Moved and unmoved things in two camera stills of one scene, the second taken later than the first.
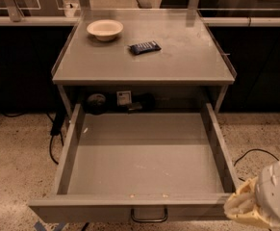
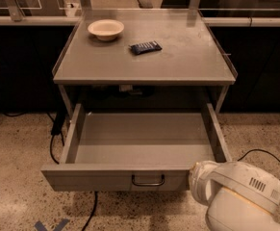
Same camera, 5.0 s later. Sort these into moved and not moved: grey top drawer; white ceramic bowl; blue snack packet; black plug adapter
Moved: grey top drawer
Not moved: white ceramic bowl; black plug adapter; blue snack packet
